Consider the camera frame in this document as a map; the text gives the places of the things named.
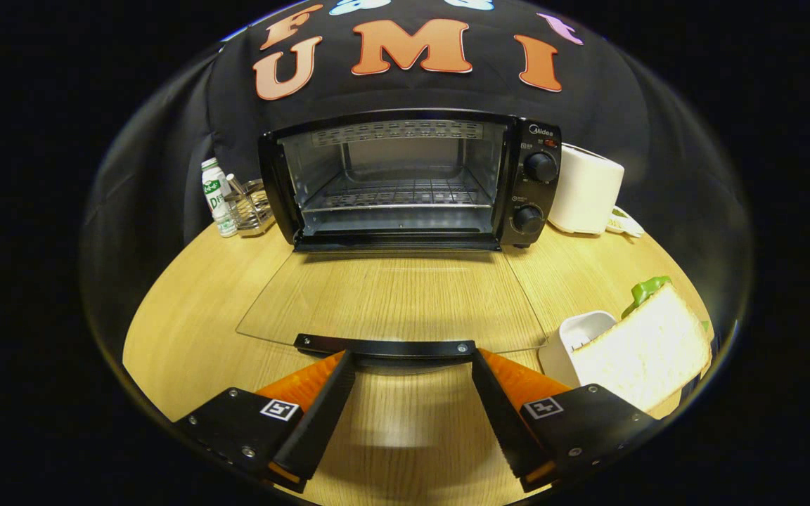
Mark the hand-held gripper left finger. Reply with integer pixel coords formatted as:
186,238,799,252
172,350,358,494

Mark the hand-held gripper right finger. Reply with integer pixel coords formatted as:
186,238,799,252
470,348,660,494

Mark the bread and lettuce sandwich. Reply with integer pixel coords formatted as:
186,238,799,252
570,276,714,413

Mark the black toaster oven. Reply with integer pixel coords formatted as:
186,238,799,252
236,109,563,361

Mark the white pop-up toaster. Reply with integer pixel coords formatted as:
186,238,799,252
548,143,625,235

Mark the white plastic tray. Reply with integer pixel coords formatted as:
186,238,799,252
539,311,617,389

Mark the white bottle with green label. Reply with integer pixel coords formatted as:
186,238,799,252
201,158,238,238

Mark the metal wire rack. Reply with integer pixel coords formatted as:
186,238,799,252
226,174,276,237

